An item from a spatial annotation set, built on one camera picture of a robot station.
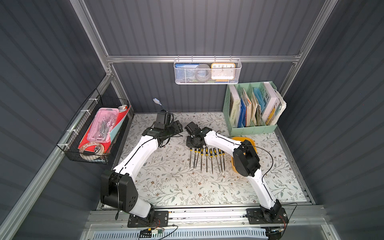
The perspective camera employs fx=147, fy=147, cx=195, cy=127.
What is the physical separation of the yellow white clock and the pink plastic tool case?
59 cm

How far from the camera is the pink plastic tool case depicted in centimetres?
69

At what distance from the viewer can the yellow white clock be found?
0.90 metres
